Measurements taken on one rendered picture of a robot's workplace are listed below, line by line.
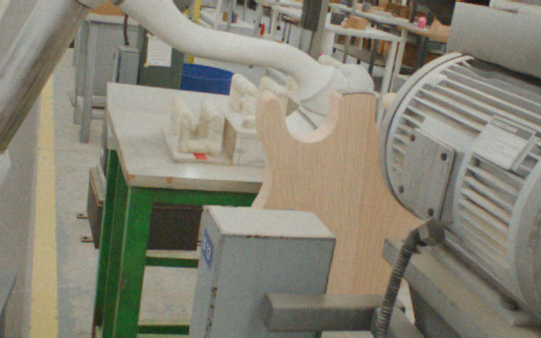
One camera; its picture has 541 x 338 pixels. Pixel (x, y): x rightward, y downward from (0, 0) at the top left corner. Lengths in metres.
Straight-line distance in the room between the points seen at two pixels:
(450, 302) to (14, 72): 1.07
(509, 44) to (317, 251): 0.35
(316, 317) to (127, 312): 0.96
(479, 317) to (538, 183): 0.18
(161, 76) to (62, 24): 1.95
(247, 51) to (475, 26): 0.66
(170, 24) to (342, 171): 0.47
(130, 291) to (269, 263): 0.92
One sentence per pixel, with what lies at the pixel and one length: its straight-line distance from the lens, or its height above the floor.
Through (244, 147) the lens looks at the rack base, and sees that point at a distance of 1.86.
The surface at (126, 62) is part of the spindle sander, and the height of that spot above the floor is 0.88.
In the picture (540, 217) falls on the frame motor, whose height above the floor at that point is 1.26.
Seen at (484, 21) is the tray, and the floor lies 1.42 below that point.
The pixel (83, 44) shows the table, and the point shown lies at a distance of 5.64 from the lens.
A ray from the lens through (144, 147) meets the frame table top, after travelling 1.93.
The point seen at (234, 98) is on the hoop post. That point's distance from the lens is 2.04.
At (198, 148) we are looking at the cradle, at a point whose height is 0.96.
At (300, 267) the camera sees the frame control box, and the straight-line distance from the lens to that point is 0.97.
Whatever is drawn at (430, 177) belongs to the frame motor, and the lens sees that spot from 0.86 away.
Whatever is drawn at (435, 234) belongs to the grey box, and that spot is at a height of 1.19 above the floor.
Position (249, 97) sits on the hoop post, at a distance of 1.87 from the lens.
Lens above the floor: 1.46
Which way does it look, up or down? 16 degrees down
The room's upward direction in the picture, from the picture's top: 9 degrees clockwise
